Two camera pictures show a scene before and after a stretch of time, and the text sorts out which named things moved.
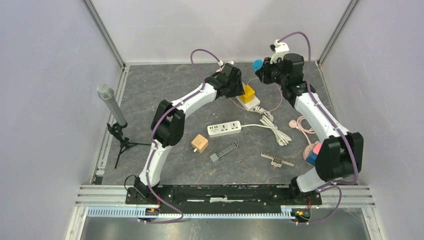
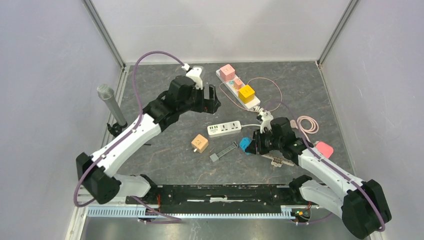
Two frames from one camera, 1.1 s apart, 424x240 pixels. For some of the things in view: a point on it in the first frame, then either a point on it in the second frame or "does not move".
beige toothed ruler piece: [277, 161] does not move
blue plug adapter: [257, 64] to [244, 143]
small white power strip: [224, 129] does not move
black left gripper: [239, 90] to [209, 106]
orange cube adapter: [200, 143] does not move
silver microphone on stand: [106, 92] does not move
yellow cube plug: [248, 96] does not move
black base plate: [220, 198] does not move
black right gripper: [263, 73] to [256, 147]
